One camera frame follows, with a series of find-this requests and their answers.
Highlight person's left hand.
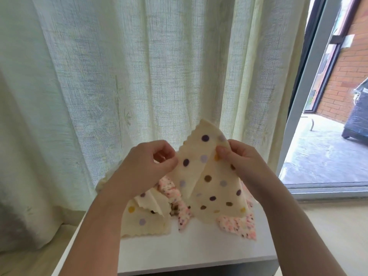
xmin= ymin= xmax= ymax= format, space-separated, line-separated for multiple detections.
xmin=106 ymin=140 xmax=179 ymax=200

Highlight person's right hand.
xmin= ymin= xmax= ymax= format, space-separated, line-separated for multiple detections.
xmin=215 ymin=140 xmax=278 ymax=202

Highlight pink floral cloths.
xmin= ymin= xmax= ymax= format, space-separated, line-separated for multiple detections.
xmin=156 ymin=175 xmax=258 ymax=240

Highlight person's right forearm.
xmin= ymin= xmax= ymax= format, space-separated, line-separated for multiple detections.
xmin=256 ymin=187 xmax=346 ymax=276

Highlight person's left forearm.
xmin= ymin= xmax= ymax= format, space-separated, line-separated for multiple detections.
xmin=60 ymin=189 xmax=136 ymax=276

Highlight white table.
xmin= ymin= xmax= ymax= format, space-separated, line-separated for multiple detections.
xmin=52 ymin=201 xmax=279 ymax=276

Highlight white linen curtain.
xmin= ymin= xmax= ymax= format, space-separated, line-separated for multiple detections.
xmin=0 ymin=0 xmax=311 ymax=251

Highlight dark blue tarpaulin cover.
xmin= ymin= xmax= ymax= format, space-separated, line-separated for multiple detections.
xmin=342 ymin=77 xmax=368 ymax=144

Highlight white sliding door frame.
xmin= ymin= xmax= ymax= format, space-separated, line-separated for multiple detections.
xmin=276 ymin=0 xmax=368 ymax=199

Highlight dark balcony window frame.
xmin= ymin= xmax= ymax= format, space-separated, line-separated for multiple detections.
xmin=305 ymin=0 xmax=360 ymax=114

